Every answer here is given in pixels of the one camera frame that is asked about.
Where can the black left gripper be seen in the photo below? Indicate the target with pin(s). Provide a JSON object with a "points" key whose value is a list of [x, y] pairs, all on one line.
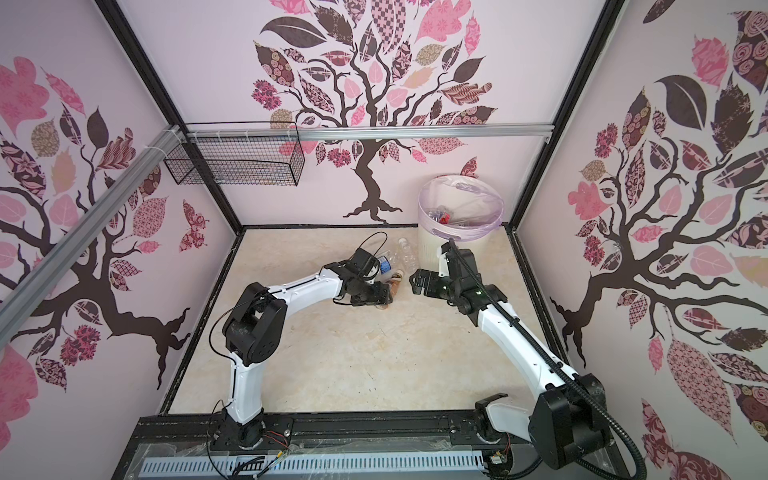
{"points": [[379, 296]]}

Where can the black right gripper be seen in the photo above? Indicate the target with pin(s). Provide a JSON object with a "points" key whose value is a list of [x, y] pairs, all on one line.
{"points": [[432, 277]]}

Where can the crushed orange coffee bottle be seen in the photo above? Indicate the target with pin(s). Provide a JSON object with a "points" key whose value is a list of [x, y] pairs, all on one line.
{"points": [[394, 281]]}

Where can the clear bottle with blue cap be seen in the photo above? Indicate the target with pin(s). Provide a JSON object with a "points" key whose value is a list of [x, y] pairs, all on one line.
{"points": [[387, 263]]}

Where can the clear bottle with white cap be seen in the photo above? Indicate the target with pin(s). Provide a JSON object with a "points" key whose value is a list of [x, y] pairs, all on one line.
{"points": [[407, 255]]}

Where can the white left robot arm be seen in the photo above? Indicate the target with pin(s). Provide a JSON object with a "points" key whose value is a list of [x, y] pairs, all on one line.
{"points": [[253, 331]]}

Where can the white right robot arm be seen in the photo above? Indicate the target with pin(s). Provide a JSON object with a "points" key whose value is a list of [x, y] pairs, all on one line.
{"points": [[562, 426]]}

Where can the white bin with purple liner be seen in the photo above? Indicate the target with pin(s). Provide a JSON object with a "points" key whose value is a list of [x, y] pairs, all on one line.
{"points": [[478, 210]]}

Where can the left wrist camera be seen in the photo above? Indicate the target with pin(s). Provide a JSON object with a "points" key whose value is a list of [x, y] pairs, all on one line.
{"points": [[363, 264]]}

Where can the aluminium rail on back wall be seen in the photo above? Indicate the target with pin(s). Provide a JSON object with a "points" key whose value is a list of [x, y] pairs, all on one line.
{"points": [[373, 133]]}

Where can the aluminium rail on wall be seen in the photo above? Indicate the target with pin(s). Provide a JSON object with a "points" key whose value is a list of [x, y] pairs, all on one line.
{"points": [[24, 299], [373, 133]]}

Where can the black wire mesh basket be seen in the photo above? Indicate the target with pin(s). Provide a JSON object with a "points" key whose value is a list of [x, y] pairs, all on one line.
{"points": [[252, 153]]}

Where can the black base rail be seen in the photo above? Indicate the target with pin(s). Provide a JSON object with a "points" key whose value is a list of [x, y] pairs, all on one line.
{"points": [[504, 456]]}

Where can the white slotted cable duct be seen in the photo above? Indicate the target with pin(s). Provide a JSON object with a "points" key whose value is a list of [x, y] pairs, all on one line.
{"points": [[312, 465]]}

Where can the black corner frame post right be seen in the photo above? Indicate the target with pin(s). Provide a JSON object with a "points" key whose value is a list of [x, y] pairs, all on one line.
{"points": [[606, 22]]}

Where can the black corner frame post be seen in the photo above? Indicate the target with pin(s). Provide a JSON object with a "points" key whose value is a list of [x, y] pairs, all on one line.
{"points": [[118, 23], [606, 22]]}

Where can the aluminium rail on left wall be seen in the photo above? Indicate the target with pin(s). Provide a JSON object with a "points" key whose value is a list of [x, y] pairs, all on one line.
{"points": [[24, 299]]}

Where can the black corner frame post left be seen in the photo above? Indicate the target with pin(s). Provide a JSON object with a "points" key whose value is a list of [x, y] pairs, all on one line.
{"points": [[118, 23]]}

